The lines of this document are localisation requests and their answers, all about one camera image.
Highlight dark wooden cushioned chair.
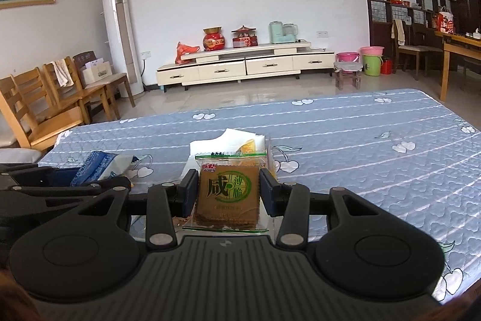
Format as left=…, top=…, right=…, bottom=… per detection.
left=71, top=51, right=136, bottom=108

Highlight green plastic bucket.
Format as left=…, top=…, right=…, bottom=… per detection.
left=362, top=54, right=383, bottom=77

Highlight pale green kitchen appliance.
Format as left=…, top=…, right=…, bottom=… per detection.
left=268, top=21, right=299, bottom=44

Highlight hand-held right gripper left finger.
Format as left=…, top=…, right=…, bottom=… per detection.
left=77, top=168, right=200, bottom=246

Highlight wooden dining table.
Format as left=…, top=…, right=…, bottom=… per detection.
left=435, top=29, right=481, bottom=101

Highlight small wooden stool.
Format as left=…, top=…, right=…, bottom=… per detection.
left=334, top=61, right=362, bottom=90

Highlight red plastic bag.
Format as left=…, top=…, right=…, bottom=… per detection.
left=176, top=42, right=201, bottom=64

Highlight blue quilted bedspread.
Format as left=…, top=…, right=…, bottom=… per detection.
left=38, top=88, right=481, bottom=307

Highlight blue and white snack packet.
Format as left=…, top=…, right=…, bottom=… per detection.
left=71, top=151, right=138, bottom=187

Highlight brown dining chair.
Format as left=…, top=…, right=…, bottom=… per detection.
left=393, top=19, right=444, bottom=81

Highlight white towel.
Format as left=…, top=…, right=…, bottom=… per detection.
left=53, top=60, right=75, bottom=88

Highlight cream cloth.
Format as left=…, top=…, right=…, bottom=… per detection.
left=391, top=19, right=406, bottom=45

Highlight cream TV cabinet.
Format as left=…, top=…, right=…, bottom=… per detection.
left=157, top=39, right=336, bottom=86

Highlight light wooden chair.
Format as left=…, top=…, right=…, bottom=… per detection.
left=43, top=56, right=121, bottom=120
left=0, top=76, right=85, bottom=152
left=13, top=67, right=91, bottom=123

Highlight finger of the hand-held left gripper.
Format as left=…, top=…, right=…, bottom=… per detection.
left=0, top=176, right=132, bottom=212
left=0, top=162, right=81, bottom=188

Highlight white plastic bag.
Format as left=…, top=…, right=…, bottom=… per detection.
left=189, top=128, right=269, bottom=161

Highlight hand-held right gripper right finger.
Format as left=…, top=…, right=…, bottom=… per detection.
left=259, top=168, right=380, bottom=246

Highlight brown cracker packet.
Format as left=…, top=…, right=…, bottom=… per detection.
left=182, top=151, right=273, bottom=234

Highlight red pagoda ornament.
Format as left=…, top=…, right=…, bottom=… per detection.
left=231, top=25, right=259, bottom=48

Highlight cardboard box on chair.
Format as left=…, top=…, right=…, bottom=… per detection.
left=82, top=59, right=113, bottom=85

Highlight red gift bag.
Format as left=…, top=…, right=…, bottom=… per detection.
left=438, top=6, right=455, bottom=34

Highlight white floor air conditioner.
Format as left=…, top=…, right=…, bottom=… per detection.
left=101, top=0, right=145, bottom=96

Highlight red and gold vase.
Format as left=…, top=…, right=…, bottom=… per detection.
left=203, top=27, right=226, bottom=51

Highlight grey sofa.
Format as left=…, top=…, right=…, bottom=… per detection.
left=0, top=147, right=43, bottom=164

